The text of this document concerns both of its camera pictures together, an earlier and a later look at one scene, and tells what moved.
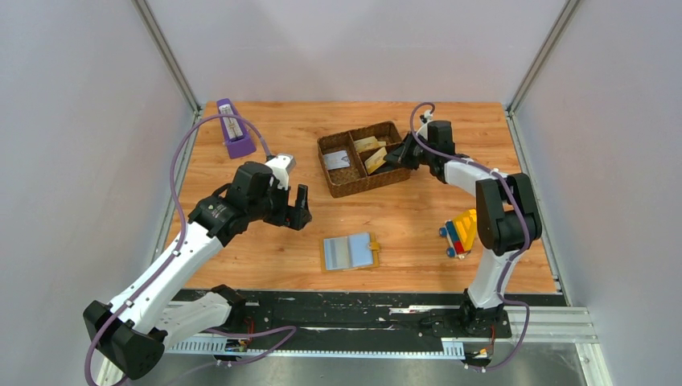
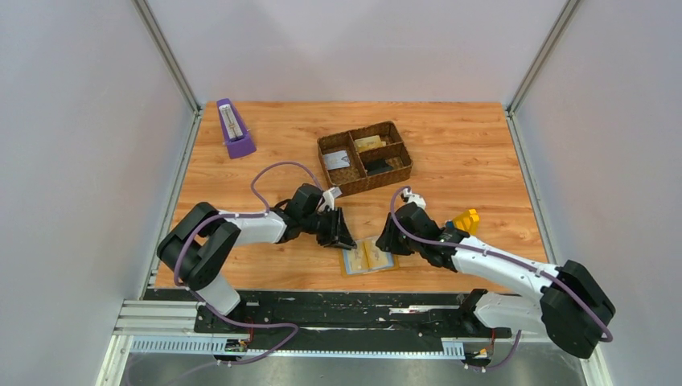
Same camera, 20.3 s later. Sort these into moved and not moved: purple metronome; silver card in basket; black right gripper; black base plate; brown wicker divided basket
Moved: black right gripper
Not moved: purple metronome; brown wicker divided basket; black base plate; silver card in basket
